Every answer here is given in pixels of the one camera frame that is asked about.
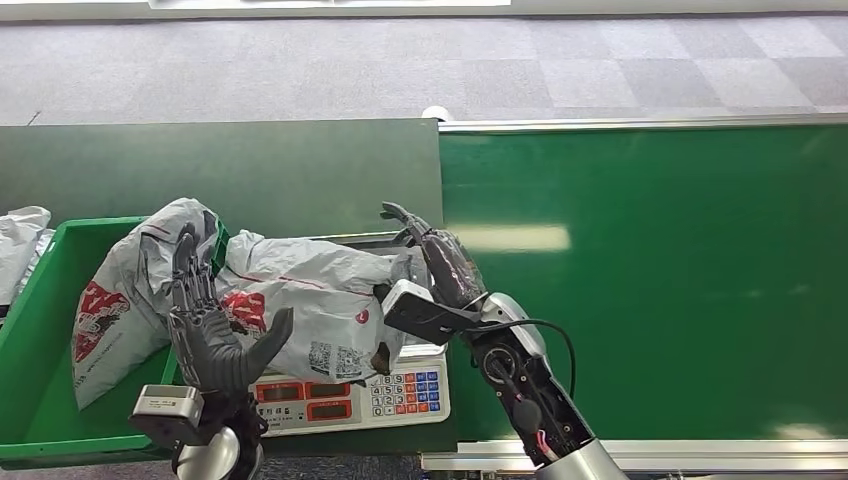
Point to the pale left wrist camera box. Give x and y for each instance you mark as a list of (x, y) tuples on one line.
[(166, 411)]

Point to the grey mailer bag red print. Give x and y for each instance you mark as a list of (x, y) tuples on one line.
[(112, 311)]

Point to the electronic scale with steel tray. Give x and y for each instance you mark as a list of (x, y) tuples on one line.
[(397, 397)]

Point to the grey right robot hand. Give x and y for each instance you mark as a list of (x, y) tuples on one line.
[(450, 272)]

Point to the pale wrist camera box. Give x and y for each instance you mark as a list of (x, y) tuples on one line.
[(420, 311), (166, 411)]

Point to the thin silver conveyor rail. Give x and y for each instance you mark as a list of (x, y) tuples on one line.
[(629, 123)]

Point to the dark green table board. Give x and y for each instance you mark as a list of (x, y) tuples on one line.
[(265, 166)]

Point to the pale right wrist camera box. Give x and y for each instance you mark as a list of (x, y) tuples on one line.
[(420, 311)]

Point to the white conveyor roller end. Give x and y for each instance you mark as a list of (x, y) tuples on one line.
[(436, 113)]

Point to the green plastic crate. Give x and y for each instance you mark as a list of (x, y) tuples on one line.
[(33, 371)]

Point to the wide silver conveyor frame rail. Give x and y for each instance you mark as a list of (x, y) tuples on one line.
[(696, 456)]

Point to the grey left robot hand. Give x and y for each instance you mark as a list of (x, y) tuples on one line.
[(212, 351)]

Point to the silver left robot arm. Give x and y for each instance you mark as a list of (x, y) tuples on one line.
[(218, 444)]

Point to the grey mailer bag with QR label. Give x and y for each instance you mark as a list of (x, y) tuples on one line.
[(311, 291)]

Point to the white plastic bag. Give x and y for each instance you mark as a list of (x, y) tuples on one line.
[(16, 245)]

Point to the green conveyor belt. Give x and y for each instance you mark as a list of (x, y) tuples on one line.
[(662, 265)]

